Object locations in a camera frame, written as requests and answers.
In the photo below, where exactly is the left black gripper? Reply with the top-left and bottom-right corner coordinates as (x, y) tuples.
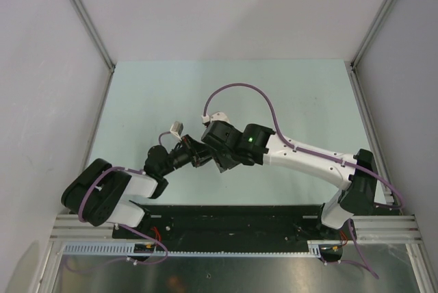
(160, 133), (212, 177)

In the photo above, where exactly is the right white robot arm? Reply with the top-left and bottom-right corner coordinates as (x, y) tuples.
(201, 120), (376, 239)

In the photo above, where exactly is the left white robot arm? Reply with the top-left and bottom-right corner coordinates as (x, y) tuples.
(61, 135), (212, 238)

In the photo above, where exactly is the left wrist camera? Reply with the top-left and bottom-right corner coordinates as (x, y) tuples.
(169, 121), (183, 141)

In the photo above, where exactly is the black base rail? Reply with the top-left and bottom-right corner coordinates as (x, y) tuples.
(106, 205), (361, 252)

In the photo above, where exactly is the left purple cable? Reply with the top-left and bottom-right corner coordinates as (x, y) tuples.
(64, 130), (169, 273)

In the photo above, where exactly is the purple cable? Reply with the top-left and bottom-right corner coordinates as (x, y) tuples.
(64, 130), (169, 273)
(203, 82), (404, 279)

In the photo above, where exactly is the slotted cable duct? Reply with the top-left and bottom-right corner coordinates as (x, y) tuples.
(63, 242), (342, 257)

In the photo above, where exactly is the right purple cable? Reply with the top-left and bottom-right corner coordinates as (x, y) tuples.
(203, 82), (404, 279)

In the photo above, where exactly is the left aluminium frame post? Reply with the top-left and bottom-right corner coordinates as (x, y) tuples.
(51, 0), (116, 71)

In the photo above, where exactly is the aluminium frame post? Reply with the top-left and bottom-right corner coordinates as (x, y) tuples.
(51, 0), (116, 71)
(348, 0), (417, 71)

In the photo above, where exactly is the right aluminium frame post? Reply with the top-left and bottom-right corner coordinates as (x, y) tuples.
(348, 0), (417, 71)

